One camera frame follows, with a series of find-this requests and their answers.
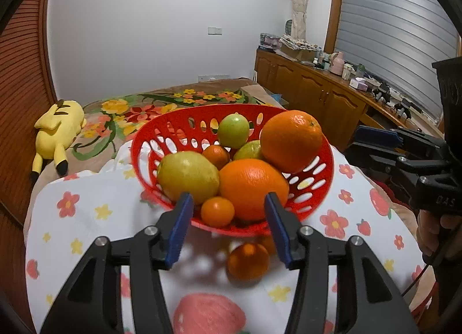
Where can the small dark orange tangerine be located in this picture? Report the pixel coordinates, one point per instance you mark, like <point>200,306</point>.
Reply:
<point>217,211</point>
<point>216,155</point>

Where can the white cup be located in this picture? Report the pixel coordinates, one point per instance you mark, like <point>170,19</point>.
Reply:
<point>347,72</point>

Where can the wooden cabinet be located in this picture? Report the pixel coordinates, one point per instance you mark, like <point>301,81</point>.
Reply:
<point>306,85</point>

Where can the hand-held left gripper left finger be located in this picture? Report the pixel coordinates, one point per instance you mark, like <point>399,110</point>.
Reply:
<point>180,225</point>

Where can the person's right hand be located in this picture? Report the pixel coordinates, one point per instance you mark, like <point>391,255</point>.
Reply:
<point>427,233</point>

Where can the round green fruit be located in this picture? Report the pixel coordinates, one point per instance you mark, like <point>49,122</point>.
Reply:
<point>232,131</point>

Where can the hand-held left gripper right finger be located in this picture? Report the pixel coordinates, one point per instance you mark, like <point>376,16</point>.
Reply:
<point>279,229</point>

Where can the small black device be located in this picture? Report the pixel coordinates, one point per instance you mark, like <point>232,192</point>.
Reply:
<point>382,91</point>
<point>403,109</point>

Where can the stack of small packets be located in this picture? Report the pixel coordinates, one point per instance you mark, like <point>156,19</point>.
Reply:
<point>269,41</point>

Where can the small bright orange tangerine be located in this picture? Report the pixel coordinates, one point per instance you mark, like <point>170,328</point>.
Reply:
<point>247,262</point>

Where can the yellow-green fruit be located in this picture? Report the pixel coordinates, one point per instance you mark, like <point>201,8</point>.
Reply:
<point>249,150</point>

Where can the large navel orange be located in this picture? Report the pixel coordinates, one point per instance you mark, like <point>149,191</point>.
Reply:
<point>252,186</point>

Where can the brown floral bedspread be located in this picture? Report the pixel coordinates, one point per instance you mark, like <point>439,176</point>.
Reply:
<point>119,114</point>

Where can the flat cardboard sheet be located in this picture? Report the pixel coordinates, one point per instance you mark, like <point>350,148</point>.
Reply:
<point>260,95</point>

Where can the large yellow-green pear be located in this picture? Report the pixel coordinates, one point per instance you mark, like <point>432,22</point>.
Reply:
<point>187,175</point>

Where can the white floral tablecloth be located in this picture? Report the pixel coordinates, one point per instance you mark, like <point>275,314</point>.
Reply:
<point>90,193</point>

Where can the yellow plush toy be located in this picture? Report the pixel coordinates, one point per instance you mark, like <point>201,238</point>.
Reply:
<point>57,128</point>

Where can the pink jar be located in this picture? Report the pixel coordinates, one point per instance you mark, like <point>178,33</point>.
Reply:
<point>337,63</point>

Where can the medium orange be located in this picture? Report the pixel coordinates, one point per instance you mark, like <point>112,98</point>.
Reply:
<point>288,139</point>

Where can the brown louvred wardrobe door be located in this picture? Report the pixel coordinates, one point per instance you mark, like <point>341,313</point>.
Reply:
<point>21,85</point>

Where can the red perforated plastic basket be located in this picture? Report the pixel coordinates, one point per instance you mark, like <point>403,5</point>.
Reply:
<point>234,229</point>

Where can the grey window blind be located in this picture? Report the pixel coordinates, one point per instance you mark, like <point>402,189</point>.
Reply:
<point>389,13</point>

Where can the pale tissue box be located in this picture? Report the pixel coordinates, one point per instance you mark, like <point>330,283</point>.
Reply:
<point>358,84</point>

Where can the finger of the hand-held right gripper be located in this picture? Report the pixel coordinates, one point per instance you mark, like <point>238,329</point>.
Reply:
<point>389,168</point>
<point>377,136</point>

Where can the white wall switch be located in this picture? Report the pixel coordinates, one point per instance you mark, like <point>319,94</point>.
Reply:
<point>215,30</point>

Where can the cardboard box with clutter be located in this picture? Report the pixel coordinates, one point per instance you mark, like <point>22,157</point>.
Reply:
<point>299,49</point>

